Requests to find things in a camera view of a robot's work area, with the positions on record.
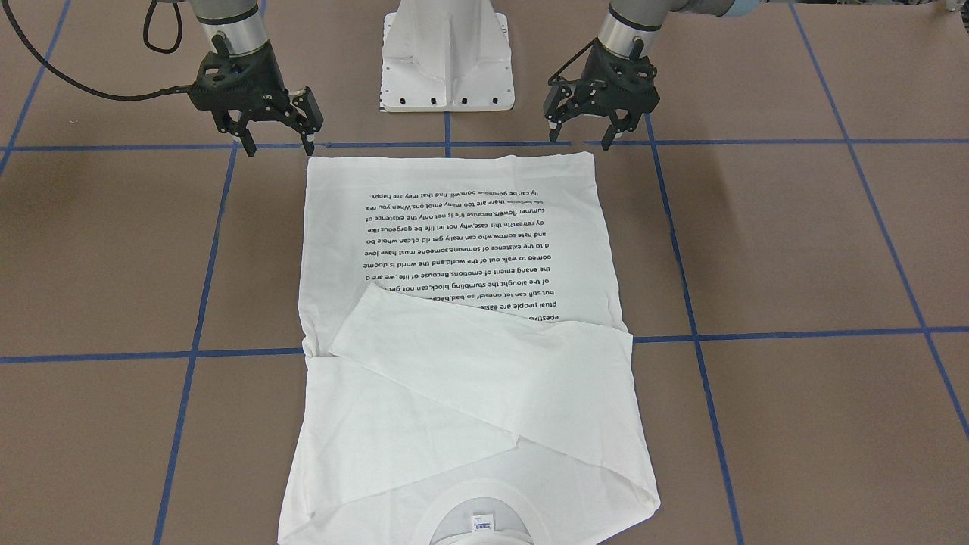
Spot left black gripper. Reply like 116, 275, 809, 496
544, 38, 659, 151

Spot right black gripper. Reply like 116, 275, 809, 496
189, 38, 324, 157

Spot white printed long-sleeve shirt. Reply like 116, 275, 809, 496
278, 152, 661, 544

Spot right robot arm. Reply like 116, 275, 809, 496
189, 1, 324, 157

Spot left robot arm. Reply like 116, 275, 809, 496
543, 1, 759, 151

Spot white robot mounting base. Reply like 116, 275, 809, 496
379, 1, 516, 113

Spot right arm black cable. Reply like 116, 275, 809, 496
0, 0, 220, 103

